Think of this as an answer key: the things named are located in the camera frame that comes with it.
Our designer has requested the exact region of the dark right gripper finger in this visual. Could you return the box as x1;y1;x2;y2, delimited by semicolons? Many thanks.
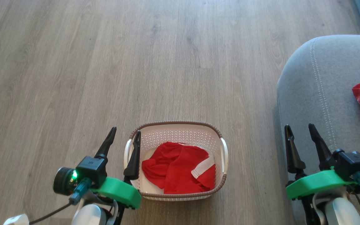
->
308;123;337;171
284;125;306;174

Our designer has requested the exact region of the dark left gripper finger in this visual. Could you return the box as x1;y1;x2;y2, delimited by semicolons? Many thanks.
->
123;130;142;181
94;127;117;160

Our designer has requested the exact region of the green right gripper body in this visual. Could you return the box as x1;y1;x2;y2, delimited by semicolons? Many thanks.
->
286;170;357;200

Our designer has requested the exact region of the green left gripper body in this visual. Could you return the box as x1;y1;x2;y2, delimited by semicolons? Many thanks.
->
90;177;142;210

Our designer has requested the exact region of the red garment with white band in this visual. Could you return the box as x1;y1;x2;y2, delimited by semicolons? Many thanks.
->
142;142;216;195

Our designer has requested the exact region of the grey fabric sofa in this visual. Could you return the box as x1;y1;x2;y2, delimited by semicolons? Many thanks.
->
276;35;360;225

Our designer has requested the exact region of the white plastic laundry basket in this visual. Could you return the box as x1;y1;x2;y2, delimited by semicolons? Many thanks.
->
124;121;229;201

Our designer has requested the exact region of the left cable with teal plug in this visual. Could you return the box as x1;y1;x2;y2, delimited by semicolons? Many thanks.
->
28;177;92;225

